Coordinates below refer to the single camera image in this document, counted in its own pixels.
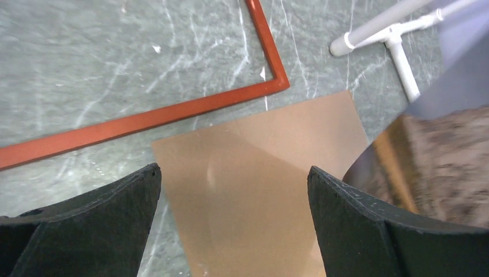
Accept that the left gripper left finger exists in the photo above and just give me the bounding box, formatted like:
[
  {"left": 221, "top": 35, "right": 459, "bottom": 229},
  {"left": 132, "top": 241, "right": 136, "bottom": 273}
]
[{"left": 1, "top": 163, "right": 161, "bottom": 276}]

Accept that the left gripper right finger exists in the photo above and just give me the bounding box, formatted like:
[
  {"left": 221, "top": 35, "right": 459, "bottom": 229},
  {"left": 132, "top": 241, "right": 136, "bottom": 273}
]
[{"left": 307, "top": 166, "right": 488, "bottom": 276}]

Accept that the mountain photo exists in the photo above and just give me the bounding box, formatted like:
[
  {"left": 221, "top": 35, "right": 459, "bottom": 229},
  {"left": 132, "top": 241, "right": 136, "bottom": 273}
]
[{"left": 343, "top": 30, "right": 488, "bottom": 228}]

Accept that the red wooden picture frame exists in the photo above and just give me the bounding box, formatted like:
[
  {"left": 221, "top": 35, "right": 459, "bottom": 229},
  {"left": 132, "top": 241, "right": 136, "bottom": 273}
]
[{"left": 1, "top": 0, "right": 290, "bottom": 170}]

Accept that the brown fibreboard backing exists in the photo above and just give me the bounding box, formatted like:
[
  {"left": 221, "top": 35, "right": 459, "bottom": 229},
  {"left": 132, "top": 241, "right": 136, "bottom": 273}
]
[{"left": 152, "top": 91, "right": 368, "bottom": 276}]

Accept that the white PVC pipe stand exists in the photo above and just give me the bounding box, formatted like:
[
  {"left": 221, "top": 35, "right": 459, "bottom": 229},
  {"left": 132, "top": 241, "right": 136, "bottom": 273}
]
[{"left": 329, "top": 0, "right": 476, "bottom": 102}]

